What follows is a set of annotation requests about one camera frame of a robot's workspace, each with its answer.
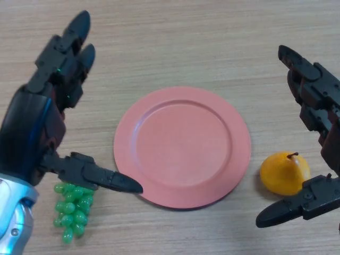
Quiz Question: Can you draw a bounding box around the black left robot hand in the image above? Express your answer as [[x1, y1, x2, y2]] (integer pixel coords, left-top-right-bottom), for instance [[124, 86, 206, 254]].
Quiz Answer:
[[0, 10, 144, 194]]

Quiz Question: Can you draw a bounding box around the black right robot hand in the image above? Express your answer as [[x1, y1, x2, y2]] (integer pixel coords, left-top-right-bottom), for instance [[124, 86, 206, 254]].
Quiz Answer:
[[256, 45, 340, 228]]

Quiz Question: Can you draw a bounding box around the yellow pear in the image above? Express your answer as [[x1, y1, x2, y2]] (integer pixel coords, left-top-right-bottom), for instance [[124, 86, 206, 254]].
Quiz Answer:
[[259, 151, 311, 197]]

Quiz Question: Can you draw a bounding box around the pink round plate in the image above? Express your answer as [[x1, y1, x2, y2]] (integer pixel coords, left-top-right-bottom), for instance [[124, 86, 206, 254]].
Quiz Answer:
[[113, 86, 252, 212]]

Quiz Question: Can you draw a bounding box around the green grape bunch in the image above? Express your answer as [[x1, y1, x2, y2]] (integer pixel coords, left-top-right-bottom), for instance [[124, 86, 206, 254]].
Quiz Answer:
[[53, 182, 100, 245]]

